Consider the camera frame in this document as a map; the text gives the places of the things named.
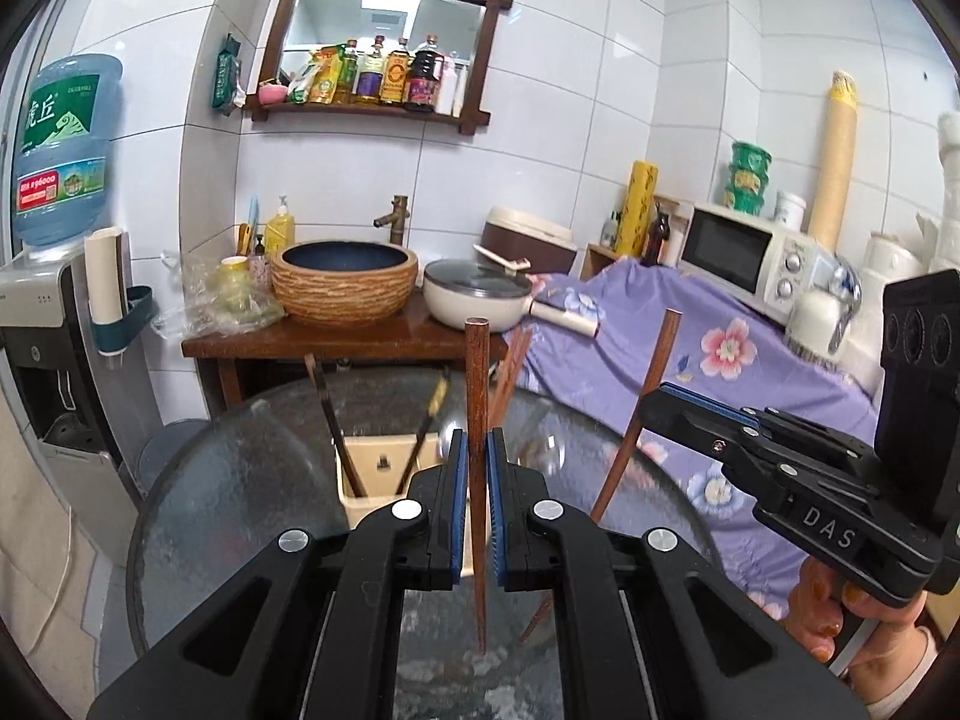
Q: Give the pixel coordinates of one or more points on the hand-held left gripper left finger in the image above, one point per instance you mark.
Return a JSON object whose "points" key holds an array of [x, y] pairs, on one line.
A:
{"points": [[457, 525]]}

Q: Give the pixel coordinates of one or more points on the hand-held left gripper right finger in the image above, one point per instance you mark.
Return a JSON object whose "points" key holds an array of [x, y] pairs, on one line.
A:
{"points": [[496, 525]]}

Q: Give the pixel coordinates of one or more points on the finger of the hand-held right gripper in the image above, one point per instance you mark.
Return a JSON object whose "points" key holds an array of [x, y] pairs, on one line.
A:
{"points": [[697, 427], [712, 399]]}

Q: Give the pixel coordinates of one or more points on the beige plastic utensil holder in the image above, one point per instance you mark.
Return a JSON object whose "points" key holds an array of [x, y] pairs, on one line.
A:
{"points": [[382, 476]]}

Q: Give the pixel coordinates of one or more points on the black chopstick with gold band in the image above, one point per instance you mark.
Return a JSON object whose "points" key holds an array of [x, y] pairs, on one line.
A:
{"points": [[334, 427], [424, 431]]}

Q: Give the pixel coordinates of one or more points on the person's right forearm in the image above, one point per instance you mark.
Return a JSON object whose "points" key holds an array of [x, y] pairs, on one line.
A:
{"points": [[896, 671]]}

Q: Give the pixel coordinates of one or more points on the person's right hand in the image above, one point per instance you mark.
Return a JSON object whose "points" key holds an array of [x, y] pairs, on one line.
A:
{"points": [[817, 615]]}

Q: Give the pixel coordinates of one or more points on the purple floral cloth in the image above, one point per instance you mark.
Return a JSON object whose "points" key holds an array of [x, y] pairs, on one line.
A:
{"points": [[750, 390]]}

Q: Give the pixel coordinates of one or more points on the white thermos jug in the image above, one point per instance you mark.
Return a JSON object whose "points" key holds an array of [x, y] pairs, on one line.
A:
{"points": [[814, 315]]}

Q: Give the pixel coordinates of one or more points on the white microwave oven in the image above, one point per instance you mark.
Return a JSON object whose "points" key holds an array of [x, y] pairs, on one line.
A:
{"points": [[724, 251]]}

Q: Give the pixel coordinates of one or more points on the brown glass bottle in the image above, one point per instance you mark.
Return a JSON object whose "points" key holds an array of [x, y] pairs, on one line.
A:
{"points": [[656, 240]]}

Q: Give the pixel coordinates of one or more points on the wooden shelf box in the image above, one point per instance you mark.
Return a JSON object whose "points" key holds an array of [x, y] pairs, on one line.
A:
{"points": [[596, 259]]}

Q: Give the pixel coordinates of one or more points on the small clear bottle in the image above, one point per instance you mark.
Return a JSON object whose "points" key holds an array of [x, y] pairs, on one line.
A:
{"points": [[610, 231]]}

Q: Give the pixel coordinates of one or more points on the green instant noodle cup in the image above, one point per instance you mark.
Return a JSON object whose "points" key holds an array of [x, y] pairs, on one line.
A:
{"points": [[751, 155], [748, 178], [745, 200]]}

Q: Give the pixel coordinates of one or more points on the white lidded jar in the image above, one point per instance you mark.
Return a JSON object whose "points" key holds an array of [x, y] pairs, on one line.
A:
{"points": [[790, 211]]}

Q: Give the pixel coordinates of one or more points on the yellow roll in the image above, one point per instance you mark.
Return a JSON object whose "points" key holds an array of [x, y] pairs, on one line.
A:
{"points": [[637, 210]]}

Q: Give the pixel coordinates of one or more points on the white pan with lid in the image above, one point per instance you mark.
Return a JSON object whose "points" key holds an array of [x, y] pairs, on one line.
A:
{"points": [[476, 304]]}

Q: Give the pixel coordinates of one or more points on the stack of white containers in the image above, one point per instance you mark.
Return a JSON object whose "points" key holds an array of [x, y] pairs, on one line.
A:
{"points": [[896, 259]]}

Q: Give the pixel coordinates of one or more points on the wooden counter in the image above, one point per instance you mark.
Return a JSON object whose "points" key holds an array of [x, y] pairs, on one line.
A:
{"points": [[300, 341]]}

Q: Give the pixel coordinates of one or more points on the brown and white rice cooker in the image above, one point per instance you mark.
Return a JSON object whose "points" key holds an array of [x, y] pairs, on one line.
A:
{"points": [[532, 236]]}

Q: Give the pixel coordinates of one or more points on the white rice paddle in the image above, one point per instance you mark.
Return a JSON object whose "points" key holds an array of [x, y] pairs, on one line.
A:
{"points": [[502, 259]]}

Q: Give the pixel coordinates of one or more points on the woven-look wash basin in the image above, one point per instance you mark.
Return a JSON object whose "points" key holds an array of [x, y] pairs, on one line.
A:
{"points": [[345, 296]]}

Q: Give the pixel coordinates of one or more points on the tall stack of paper cups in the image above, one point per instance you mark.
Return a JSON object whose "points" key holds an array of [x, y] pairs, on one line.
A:
{"points": [[834, 165]]}

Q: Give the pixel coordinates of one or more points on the grey trash bin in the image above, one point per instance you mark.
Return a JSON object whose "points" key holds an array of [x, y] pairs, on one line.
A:
{"points": [[176, 450]]}

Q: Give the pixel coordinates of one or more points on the bronze faucet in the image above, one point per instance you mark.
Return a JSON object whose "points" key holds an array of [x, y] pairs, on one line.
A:
{"points": [[397, 221]]}

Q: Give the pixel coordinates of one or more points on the clear plastic bag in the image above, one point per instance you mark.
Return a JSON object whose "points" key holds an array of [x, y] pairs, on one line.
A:
{"points": [[217, 311]]}

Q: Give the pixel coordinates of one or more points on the yellow cup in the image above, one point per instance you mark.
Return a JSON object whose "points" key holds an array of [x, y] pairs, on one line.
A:
{"points": [[234, 266]]}

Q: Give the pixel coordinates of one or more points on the yellow soap pump bottle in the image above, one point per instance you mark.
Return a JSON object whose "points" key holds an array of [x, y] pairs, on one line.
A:
{"points": [[279, 232]]}

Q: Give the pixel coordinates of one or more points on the blue toothbrush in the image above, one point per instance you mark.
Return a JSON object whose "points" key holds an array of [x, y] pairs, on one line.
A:
{"points": [[253, 217]]}

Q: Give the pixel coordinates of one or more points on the teal cup holder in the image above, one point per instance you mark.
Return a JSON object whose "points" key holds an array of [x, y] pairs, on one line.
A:
{"points": [[135, 322]]}

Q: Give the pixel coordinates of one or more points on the white bottle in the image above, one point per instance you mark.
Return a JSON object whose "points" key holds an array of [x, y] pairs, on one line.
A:
{"points": [[452, 90]]}

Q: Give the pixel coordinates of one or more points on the beige cloth curtain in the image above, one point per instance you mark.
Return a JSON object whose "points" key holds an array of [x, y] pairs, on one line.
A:
{"points": [[30, 510]]}

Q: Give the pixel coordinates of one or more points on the dark soy sauce bottle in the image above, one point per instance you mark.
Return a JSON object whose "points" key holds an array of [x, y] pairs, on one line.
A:
{"points": [[424, 82]]}

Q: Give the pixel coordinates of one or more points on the grey water dispenser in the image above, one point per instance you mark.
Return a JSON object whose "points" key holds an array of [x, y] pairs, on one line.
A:
{"points": [[45, 390]]}

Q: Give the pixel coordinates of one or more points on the white paper cup stack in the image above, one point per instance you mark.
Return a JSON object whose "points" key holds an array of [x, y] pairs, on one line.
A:
{"points": [[103, 274]]}

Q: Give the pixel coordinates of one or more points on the amber sauce bottle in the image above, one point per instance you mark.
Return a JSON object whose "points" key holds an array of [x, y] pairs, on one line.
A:
{"points": [[395, 79]]}

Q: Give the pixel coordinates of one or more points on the purple label bottle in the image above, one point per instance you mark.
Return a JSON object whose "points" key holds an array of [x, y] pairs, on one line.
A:
{"points": [[370, 79]]}

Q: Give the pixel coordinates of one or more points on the green oil bottle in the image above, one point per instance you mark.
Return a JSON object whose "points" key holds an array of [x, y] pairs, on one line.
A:
{"points": [[346, 79]]}

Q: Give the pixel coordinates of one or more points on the pink bowl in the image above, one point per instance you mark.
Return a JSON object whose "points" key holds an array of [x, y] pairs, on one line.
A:
{"points": [[272, 92]]}

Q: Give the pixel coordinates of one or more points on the green hanging packet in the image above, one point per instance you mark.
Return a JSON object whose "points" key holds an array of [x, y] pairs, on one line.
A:
{"points": [[225, 75]]}

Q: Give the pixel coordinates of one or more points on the wooden framed mirror shelf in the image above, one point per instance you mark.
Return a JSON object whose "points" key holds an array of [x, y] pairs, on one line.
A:
{"points": [[274, 37]]}

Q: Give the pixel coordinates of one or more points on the blue water jug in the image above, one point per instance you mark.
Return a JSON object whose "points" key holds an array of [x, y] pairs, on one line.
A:
{"points": [[64, 150]]}

